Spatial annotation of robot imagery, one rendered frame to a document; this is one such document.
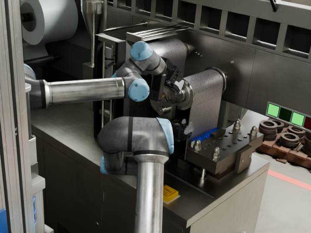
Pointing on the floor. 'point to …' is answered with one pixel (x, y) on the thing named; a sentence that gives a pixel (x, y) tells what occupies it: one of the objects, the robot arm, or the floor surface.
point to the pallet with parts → (285, 142)
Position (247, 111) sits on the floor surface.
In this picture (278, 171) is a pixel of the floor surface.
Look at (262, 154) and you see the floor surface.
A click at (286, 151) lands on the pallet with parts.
